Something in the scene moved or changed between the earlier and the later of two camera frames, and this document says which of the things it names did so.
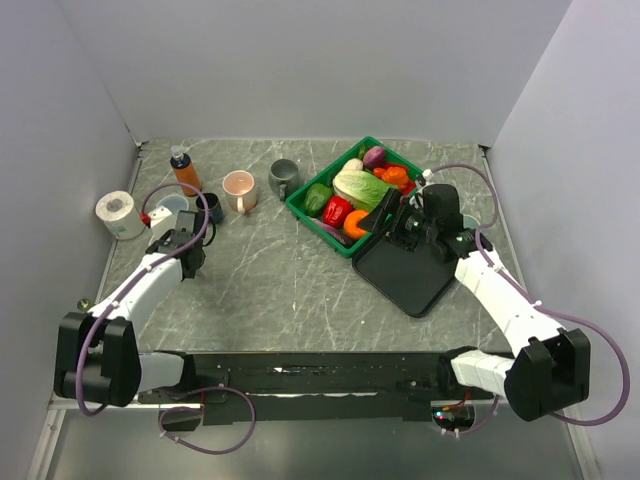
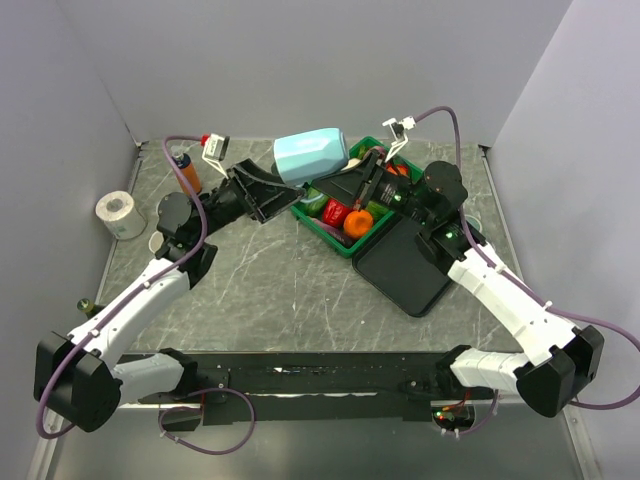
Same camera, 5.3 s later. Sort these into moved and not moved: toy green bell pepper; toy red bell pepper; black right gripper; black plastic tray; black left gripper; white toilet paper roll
Moved: black right gripper; black left gripper
Not moved: toy red bell pepper; toy green bell pepper; white toilet paper roll; black plastic tray
